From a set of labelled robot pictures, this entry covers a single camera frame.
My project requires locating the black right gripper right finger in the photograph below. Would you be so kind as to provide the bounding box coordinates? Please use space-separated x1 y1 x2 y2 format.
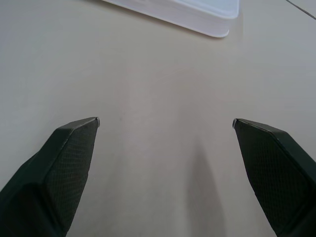
232 118 316 237

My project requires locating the white plastic tray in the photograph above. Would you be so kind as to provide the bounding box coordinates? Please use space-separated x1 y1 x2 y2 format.
101 0 241 39

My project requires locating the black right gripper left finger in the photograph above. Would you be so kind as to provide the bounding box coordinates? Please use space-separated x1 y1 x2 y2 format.
0 117 100 237

